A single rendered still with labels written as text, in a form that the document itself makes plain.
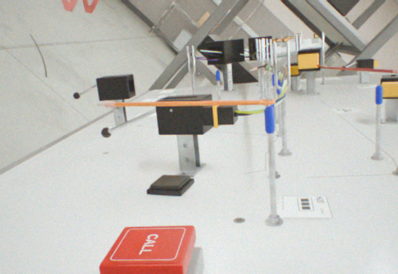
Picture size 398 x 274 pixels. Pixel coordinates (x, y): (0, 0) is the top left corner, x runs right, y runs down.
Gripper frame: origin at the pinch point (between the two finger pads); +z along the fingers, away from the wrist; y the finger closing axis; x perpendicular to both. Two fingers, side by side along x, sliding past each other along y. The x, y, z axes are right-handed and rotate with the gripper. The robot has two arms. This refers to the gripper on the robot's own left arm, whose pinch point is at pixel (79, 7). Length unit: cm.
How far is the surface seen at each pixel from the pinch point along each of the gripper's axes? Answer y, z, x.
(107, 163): -27.4, 18.7, -17.8
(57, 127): 158, 80, 72
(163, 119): -33.9, 9.1, -25.4
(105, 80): -4.4, 12.0, -8.3
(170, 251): -57, 11, -31
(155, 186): -40, 15, -27
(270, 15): 725, -36, -67
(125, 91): -4.4, 13.1, -12.5
